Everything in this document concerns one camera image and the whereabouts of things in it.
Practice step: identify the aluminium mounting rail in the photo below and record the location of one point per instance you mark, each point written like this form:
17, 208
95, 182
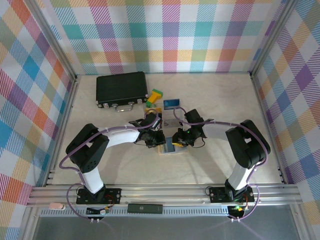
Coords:
162, 195

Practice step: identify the small controller board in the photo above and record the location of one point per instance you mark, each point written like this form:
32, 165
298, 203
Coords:
237, 209
102, 212

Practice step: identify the black carrying case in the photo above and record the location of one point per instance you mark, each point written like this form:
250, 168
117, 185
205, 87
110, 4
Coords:
120, 87

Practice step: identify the blue card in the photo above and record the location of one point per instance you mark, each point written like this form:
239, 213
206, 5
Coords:
172, 103

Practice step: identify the aluminium right frame post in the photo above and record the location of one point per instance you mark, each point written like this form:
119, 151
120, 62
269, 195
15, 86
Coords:
271, 37

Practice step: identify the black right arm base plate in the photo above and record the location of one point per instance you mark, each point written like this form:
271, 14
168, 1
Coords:
217, 195

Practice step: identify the aluminium frame post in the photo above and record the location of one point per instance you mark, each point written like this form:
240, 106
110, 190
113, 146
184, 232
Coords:
271, 37
53, 37

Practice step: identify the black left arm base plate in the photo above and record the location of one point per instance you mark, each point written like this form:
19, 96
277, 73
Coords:
112, 196

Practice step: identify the yellow card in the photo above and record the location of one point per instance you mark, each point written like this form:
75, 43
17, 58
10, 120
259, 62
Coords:
158, 112

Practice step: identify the pink eraser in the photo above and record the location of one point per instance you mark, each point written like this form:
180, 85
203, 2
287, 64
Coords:
57, 206

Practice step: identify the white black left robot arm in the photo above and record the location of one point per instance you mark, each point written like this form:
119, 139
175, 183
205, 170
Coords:
120, 136

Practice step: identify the beige card holder blue sleeves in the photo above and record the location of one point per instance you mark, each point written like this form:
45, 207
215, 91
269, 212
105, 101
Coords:
170, 147

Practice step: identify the black bar device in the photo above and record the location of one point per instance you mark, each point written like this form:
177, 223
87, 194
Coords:
145, 208

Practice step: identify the aluminium left frame post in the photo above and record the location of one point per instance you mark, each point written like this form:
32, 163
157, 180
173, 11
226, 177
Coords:
53, 37

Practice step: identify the aluminium left side rail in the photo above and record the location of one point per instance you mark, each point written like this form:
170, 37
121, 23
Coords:
62, 130

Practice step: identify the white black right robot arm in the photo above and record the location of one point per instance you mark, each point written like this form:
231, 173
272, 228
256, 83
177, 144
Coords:
240, 175

